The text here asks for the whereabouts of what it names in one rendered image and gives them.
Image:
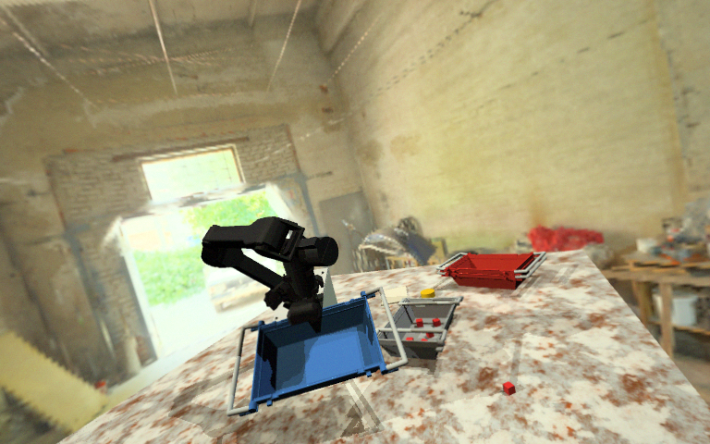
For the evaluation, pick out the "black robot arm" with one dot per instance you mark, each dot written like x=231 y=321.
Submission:
x=267 y=236

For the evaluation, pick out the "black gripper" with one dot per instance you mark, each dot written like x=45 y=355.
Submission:
x=309 y=306

